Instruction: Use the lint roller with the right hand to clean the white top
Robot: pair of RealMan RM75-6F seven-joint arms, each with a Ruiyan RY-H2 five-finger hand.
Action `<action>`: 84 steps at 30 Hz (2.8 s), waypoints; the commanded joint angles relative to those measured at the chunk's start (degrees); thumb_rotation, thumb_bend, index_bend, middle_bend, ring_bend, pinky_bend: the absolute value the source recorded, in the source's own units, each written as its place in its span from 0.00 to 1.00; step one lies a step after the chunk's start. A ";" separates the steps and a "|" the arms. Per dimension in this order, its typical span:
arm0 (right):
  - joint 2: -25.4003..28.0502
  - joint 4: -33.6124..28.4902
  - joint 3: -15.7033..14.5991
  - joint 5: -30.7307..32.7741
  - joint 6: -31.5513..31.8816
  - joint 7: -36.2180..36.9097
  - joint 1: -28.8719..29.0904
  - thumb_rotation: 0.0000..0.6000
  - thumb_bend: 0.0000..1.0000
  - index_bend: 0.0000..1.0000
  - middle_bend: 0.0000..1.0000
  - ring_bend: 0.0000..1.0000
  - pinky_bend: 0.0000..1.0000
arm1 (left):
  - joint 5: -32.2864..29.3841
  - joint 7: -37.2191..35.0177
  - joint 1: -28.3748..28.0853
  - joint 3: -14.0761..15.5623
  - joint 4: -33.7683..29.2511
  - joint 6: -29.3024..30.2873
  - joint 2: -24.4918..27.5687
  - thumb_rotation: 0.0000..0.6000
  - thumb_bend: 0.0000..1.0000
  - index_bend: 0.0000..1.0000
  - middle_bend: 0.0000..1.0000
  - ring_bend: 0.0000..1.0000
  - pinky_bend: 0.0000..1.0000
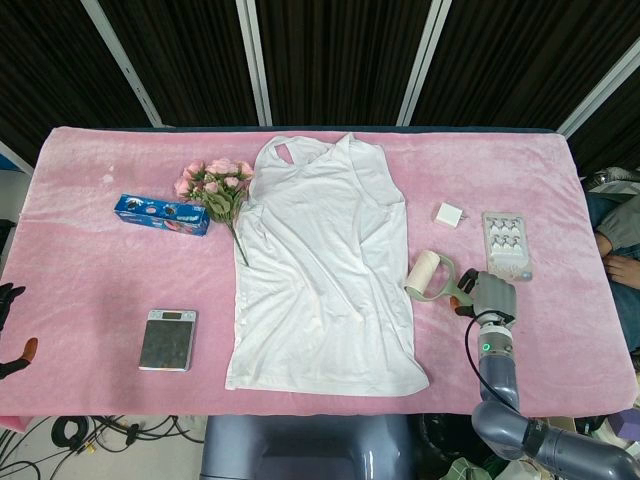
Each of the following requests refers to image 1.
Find silver digital kitchen scale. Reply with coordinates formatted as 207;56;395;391
138;308;198;373

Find blue cookie box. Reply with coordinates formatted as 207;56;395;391
113;193;212;239

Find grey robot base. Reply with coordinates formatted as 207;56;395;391
199;414;416;480

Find white sleeveless shirt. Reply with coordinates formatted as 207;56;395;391
224;133;431;398

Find pink artificial flower bouquet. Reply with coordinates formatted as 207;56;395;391
173;158;255;266

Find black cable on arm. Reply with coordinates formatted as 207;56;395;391
463;313;494;401

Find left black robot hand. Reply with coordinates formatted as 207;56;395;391
0;282;39;382

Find pink plush table cloth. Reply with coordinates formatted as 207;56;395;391
0;125;638;418

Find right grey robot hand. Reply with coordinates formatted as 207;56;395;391
448;267;519;329

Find blister pack of clips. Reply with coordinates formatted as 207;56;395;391
481;211;535;284

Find white power adapter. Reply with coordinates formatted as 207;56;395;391
432;201;470;227

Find person in grey clothes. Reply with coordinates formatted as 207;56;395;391
584;169;640;346

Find lint roller with green handle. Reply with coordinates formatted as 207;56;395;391
403;250;474;303

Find black floor cables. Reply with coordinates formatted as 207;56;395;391
0;414;207;480

